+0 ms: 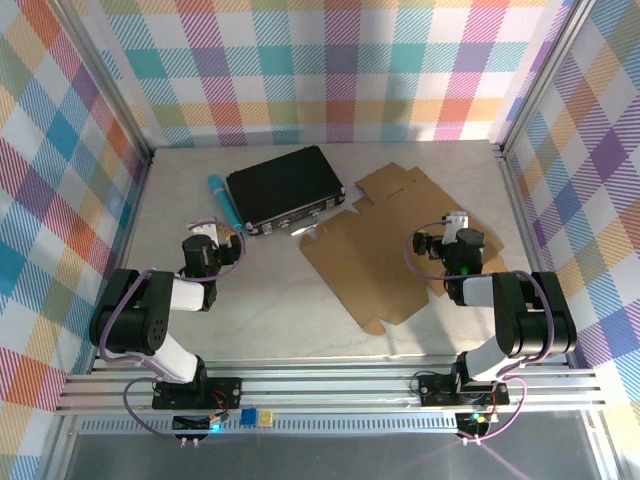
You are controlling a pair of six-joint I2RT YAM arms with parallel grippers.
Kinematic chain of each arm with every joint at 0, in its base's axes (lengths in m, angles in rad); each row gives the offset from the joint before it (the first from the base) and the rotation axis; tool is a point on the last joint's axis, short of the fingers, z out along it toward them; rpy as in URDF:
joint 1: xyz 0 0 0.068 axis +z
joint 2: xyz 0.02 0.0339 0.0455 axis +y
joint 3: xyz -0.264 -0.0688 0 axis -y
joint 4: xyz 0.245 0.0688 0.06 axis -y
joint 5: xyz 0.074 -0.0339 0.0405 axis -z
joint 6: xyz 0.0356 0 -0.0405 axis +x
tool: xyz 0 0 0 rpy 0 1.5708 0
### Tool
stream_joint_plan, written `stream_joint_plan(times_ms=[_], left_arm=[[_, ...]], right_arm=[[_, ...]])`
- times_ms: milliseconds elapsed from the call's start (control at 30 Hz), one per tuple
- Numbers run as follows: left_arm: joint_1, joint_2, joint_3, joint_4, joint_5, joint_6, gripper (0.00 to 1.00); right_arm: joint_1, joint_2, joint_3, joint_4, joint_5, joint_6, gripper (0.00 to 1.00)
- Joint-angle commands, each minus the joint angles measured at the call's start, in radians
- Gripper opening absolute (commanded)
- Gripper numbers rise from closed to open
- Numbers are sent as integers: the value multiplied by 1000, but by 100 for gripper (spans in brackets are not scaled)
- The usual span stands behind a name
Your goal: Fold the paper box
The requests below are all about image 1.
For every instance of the small blue block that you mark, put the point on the small blue block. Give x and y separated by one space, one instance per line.
248 417

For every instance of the left black controller board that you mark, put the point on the left black controller board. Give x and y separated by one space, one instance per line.
192 424

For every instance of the aluminium frame post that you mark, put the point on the aluminium frame post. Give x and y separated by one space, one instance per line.
539 85
116 95

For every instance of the black hard case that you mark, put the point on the black hard case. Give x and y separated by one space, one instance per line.
282 192

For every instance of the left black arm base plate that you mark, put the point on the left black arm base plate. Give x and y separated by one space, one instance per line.
225 392

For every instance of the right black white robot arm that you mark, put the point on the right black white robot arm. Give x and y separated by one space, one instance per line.
535 320

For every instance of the black controller board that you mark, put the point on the black controller board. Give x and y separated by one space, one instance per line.
192 424
472 424

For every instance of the brown cardboard paper box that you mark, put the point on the brown cardboard paper box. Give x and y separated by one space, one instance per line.
370 265

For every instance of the small yellow block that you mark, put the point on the small yellow block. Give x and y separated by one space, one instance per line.
266 418

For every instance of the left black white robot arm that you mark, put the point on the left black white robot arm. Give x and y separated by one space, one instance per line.
145 320

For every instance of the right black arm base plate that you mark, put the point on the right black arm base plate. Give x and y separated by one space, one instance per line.
437 390

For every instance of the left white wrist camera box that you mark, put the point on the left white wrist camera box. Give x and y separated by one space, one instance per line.
205 229

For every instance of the aluminium mounting rail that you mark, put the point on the aluminium mounting rail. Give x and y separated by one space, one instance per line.
325 387

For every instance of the teal plastic tube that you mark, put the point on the teal plastic tube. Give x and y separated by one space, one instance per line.
224 202

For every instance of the right black controller board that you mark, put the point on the right black controller board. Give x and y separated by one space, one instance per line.
472 424

